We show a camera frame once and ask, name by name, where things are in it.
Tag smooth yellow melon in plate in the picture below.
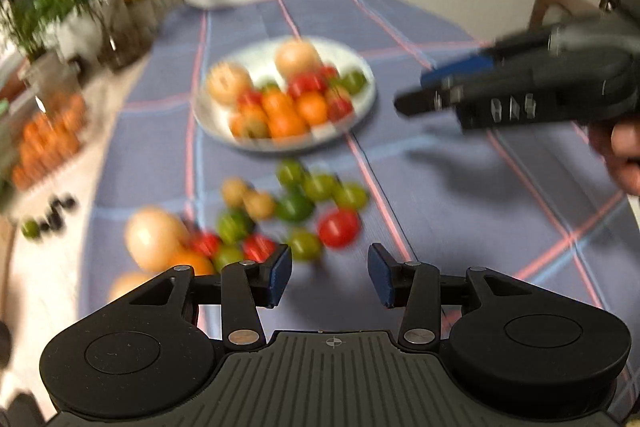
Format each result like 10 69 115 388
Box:
274 39 322 81

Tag large yellow melon on cloth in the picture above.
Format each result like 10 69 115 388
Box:
124 206 190 272

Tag clear box of kumquats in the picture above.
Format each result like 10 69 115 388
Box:
9 92 89 192

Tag dark berries on table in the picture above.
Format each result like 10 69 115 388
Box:
37 194 78 233

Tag person's right hand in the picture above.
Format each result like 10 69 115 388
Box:
588 116 640 196

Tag striped melon in plate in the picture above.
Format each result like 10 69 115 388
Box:
205 62 253 106

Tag small green fruit on table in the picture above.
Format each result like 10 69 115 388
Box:
21 219 40 241

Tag wooden chair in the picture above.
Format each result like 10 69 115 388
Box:
528 0 600 29

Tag orange tangerine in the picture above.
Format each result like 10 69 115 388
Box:
168 249 216 277

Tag white fruit plate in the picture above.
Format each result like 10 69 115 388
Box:
192 37 376 153

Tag potted plant white pot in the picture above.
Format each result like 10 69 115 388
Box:
0 0 101 98

